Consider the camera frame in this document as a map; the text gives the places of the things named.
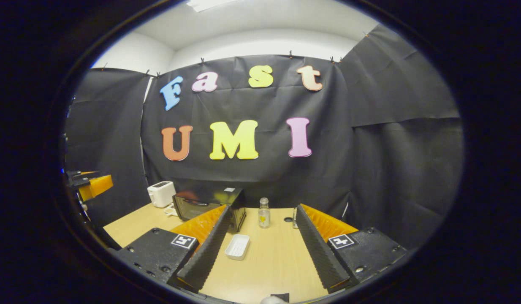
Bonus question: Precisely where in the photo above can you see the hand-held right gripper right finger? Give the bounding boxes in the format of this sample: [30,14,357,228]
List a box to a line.
[296,204,409,294]

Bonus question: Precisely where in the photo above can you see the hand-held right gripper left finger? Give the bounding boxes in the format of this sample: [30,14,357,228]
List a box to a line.
[117,204,233,294]

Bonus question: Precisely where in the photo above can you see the black electric oven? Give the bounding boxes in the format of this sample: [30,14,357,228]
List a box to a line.
[173,188,247,233]

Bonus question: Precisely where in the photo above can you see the white rectangular dish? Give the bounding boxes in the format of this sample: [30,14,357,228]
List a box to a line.
[225,234,250,261]

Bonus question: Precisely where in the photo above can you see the clear glass bottle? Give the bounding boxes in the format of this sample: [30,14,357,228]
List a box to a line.
[258,197,271,229]

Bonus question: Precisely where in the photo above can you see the white toaster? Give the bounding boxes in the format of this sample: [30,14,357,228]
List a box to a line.
[147,181,177,208]

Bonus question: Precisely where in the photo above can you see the black backdrop cloth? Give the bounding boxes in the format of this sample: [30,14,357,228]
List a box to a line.
[64,24,464,250]

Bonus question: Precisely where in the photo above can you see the ceiling light panel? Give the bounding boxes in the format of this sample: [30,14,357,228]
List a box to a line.
[187,0,241,12]

